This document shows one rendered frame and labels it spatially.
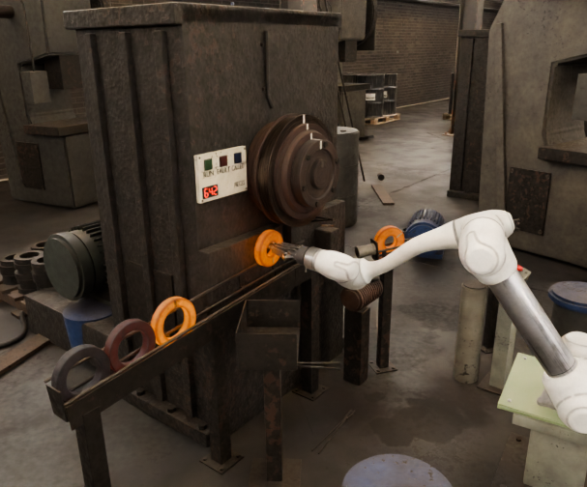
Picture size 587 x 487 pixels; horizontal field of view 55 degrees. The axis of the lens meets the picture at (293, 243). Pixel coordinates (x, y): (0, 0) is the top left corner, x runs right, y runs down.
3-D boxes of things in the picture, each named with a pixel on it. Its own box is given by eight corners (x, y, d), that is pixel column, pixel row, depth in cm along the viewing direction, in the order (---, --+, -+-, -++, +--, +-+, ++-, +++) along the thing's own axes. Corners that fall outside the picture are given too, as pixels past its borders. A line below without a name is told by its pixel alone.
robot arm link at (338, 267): (309, 270, 213) (325, 278, 224) (344, 281, 204) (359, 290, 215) (319, 243, 214) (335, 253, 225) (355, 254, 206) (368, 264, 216)
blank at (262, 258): (251, 238, 225) (258, 240, 223) (276, 223, 236) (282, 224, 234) (255, 271, 232) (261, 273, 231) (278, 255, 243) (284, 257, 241)
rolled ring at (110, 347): (152, 311, 188) (145, 308, 190) (103, 336, 175) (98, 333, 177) (160, 358, 195) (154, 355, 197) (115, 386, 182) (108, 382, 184)
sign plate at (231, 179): (196, 203, 213) (193, 155, 207) (244, 189, 232) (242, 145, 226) (201, 203, 211) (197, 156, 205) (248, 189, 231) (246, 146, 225)
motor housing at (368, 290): (337, 381, 288) (338, 284, 270) (360, 362, 304) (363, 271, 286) (359, 389, 280) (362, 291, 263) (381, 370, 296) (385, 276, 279)
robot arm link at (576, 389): (614, 392, 190) (627, 436, 171) (567, 408, 198) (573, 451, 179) (494, 206, 180) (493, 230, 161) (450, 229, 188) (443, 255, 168)
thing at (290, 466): (244, 505, 210) (235, 333, 186) (251, 457, 235) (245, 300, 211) (299, 507, 209) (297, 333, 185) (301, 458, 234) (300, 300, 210)
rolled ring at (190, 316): (146, 334, 188) (140, 331, 190) (177, 358, 201) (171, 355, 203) (176, 288, 194) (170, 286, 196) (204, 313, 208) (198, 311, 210)
